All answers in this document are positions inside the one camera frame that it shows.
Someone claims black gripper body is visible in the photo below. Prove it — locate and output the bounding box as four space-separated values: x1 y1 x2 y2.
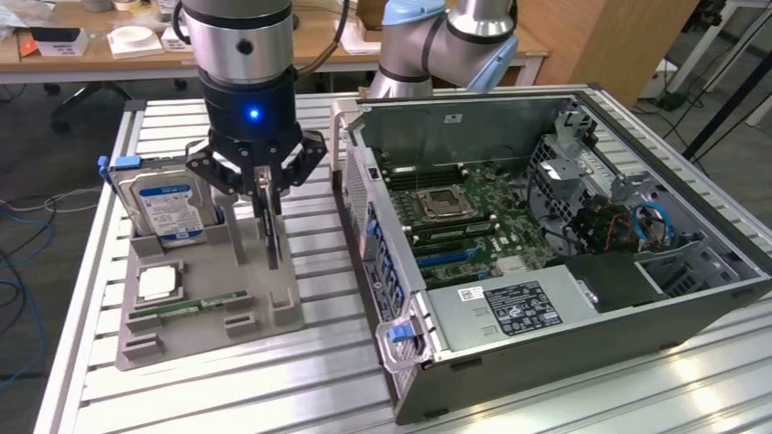
200 67 307 183

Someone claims black graphics card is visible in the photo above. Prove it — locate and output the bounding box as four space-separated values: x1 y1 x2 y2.
252 165 285 272

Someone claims hard disk blue caddy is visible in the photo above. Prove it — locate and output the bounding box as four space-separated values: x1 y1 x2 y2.
96 147 225 250

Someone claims white cardboard box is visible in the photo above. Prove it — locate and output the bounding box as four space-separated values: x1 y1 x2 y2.
160 24 196 53

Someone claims white paper box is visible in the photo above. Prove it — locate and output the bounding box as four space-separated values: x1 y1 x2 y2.
337 20 383 56

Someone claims wooden desk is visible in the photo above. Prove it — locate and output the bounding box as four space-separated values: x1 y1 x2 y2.
0 0 551 99

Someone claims CPU socket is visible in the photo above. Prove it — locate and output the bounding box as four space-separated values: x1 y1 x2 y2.
421 185 469 222

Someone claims silver CPU chip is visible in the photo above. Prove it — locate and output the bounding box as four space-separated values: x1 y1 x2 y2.
136 265 183 303

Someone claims brown cardboard box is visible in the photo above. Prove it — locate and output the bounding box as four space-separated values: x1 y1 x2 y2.
355 0 388 33

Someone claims green RAM stick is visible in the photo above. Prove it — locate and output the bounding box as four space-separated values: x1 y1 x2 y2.
129 291 249 320

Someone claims blue expansion slot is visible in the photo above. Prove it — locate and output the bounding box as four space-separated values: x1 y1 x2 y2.
415 246 477 268

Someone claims white box black lid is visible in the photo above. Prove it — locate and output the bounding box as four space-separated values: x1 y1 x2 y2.
29 26 91 58

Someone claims green motherboard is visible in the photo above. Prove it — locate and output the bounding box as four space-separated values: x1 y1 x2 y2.
376 153 563 290

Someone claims grey parts rack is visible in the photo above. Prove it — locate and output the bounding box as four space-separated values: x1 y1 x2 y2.
113 189 307 372

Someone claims metal disk bay cage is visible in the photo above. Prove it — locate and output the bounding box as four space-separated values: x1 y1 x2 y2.
523 133 604 213

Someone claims grey power supply unit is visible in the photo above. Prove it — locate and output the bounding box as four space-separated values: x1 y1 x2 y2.
421 264 601 356

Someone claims wooden cabinet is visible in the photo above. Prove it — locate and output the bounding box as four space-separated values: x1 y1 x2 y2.
515 0 704 109

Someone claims open grey PC case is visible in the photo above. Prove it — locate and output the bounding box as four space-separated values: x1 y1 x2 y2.
328 82 772 426

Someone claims black slanted stand pole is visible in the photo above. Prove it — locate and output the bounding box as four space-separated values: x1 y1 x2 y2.
680 17 772 160

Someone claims black camera cable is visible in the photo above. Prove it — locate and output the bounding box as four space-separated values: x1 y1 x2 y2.
293 0 355 76

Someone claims blue floor cable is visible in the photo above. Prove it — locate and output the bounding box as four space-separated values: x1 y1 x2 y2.
0 198 61 390

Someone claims blue wire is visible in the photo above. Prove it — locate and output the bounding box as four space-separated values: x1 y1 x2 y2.
629 201 675 248

